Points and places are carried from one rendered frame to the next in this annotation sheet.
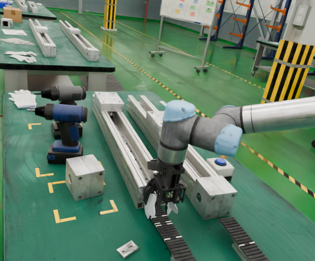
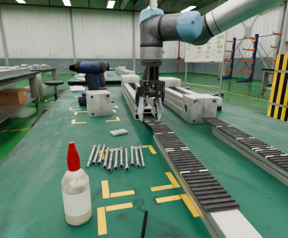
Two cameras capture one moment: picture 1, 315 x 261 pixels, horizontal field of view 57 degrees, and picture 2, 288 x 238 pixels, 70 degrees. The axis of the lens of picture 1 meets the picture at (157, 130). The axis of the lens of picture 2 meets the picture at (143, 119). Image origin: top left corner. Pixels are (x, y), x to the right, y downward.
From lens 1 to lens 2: 0.44 m
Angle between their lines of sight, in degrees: 17
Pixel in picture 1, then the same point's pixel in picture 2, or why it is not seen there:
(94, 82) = not seen: hidden behind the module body
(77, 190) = (91, 107)
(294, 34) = not seen: outside the picture
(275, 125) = (233, 13)
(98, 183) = (106, 104)
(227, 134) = (185, 14)
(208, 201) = (191, 105)
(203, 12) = (215, 54)
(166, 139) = (142, 38)
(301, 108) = not seen: outside the picture
